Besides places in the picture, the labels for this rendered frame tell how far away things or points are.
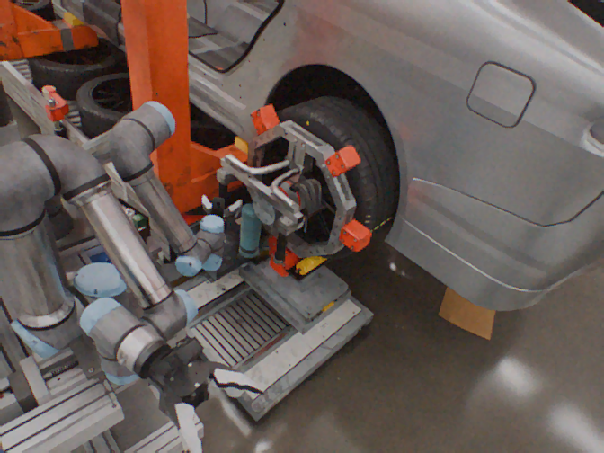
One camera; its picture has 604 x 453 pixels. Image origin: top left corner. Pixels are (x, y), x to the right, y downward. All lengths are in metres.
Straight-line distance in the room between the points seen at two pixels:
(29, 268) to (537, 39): 1.32
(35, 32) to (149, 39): 2.06
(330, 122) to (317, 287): 0.96
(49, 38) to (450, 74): 2.89
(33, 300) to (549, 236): 1.38
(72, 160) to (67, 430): 0.74
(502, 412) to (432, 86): 1.64
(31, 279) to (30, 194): 0.22
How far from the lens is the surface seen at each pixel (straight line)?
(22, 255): 1.01
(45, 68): 3.64
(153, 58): 1.72
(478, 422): 2.44
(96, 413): 1.39
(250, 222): 1.87
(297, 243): 1.96
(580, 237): 1.54
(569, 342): 3.04
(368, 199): 1.64
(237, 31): 3.37
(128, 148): 1.27
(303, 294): 2.25
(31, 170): 0.91
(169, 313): 0.99
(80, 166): 0.94
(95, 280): 1.22
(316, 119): 1.68
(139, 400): 1.97
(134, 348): 0.84
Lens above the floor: 1.95
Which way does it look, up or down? 42 degrees down
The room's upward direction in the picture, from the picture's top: 11 degrees clockwise
